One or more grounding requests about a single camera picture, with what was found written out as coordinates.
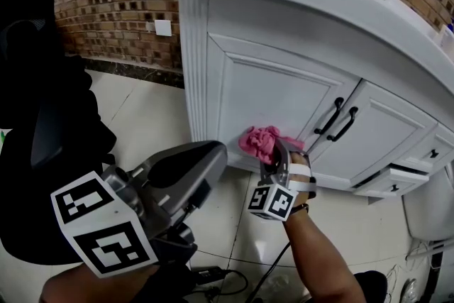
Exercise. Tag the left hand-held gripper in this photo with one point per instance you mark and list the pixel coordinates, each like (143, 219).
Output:
(106, 220)

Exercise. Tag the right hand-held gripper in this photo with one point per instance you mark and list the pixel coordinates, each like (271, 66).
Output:
(273, 200)

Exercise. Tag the pink cloth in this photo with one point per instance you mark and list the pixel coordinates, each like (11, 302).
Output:
(259, 143)

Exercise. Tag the white sink cabinet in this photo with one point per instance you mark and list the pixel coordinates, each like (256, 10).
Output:
(276, 88)

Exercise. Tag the person's right forearm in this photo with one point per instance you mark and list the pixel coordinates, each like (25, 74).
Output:
(319, 259)

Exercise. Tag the person's left forearm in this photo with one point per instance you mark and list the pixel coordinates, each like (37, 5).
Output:
(92, 289)

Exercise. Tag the person's right hand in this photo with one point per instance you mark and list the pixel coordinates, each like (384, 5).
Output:
(301, 184)

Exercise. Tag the black wristband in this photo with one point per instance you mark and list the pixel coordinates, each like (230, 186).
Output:
(301, 208)

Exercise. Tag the small black drawer knob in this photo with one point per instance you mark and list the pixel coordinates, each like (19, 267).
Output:
(394, 188)
(434, 153)

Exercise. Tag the black power adapter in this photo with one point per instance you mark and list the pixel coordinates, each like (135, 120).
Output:
(213, 273)

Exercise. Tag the white toilet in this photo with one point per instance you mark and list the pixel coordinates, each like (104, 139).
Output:
(429, 205)

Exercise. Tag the person's black trouser leg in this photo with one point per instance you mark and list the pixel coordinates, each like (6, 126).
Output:
(370, 289)

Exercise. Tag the white wall switch plate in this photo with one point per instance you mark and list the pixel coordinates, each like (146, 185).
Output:
(162, 27)

